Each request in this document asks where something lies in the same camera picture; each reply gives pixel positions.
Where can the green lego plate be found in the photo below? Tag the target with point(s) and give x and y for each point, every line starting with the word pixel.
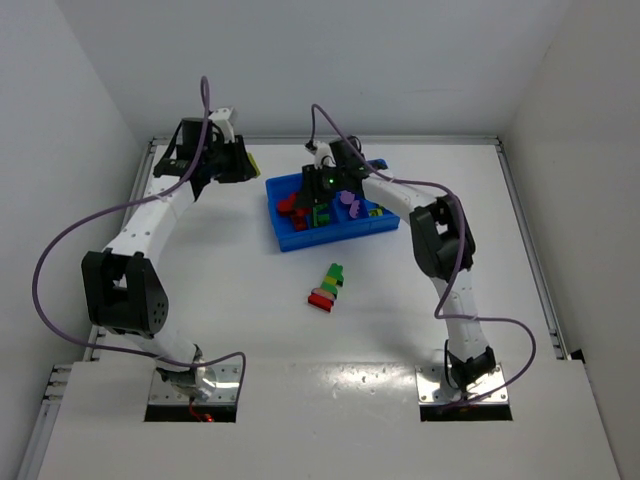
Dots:
pixel 320 215

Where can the blue divided plastic bin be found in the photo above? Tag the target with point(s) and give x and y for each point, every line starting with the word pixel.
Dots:
pixel 340 228

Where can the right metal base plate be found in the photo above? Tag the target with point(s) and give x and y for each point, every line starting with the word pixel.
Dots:
pixel 434 390

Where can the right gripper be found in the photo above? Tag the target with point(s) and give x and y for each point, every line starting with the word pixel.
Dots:
pixel 310 189

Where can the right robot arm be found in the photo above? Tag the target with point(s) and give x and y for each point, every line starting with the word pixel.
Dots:
pixel 442 244

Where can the metal base plate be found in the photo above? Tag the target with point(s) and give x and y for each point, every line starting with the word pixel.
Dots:
pixel 434 390
pixel 215 385

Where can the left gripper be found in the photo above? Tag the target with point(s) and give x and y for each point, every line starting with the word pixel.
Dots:
pixel 236 160

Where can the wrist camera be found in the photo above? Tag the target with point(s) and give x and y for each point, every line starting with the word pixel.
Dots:
pixel 223 119
pixel 321 152

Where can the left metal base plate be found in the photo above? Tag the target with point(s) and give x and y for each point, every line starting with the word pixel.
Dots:
pixel 215 385

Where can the round red lego brick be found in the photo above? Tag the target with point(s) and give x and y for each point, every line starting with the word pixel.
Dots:
pixel 286 207

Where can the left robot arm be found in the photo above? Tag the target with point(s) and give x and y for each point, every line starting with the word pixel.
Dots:
pixel 123 291

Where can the lime long lego brick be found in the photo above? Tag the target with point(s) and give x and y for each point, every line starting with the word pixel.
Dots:
pixel 255 169

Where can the green red lego stack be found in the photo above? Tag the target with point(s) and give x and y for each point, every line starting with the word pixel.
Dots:
pixel 325 296

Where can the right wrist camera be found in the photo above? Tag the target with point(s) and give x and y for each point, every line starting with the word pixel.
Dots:
pixel 321 152

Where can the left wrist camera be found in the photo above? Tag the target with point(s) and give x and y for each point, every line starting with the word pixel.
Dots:
pixel 223 119

